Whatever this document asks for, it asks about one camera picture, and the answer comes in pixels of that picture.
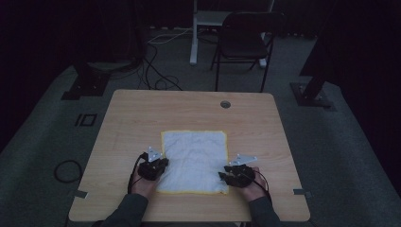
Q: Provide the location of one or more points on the white desk frame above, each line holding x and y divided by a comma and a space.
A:
195, 38

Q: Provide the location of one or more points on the person's left hand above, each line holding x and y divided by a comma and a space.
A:
143, 187

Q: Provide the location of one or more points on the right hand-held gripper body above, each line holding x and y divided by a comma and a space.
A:
242, 175

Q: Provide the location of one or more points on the person's right hand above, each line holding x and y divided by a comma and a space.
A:
255, 189

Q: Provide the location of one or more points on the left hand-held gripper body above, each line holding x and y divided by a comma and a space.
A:
149, 170

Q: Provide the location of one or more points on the white cloth with yellow edge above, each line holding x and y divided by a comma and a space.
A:
195, 157

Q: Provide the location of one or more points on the grey tape strip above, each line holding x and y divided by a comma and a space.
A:
301, 192
81, 194

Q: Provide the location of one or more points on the black folding chair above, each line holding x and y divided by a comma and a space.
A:
241, 44

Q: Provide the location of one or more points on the black stand with base plate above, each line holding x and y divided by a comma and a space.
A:
88, 85
312, 93

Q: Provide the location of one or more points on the grey round floor base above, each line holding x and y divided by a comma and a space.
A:
110, 65

